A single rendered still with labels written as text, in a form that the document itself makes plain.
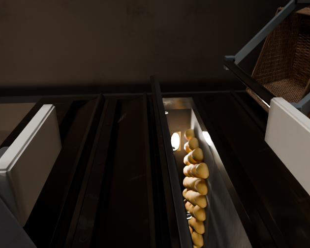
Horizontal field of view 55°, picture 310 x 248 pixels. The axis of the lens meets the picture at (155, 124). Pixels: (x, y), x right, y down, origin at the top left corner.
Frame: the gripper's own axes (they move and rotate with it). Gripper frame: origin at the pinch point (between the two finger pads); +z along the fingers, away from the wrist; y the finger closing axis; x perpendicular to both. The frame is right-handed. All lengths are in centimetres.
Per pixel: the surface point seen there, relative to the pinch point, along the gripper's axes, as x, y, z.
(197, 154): -69, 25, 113
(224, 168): -55, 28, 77
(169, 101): -56, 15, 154
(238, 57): -16, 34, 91
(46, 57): -56, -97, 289
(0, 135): -142, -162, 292
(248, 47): -13, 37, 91
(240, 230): -63, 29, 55
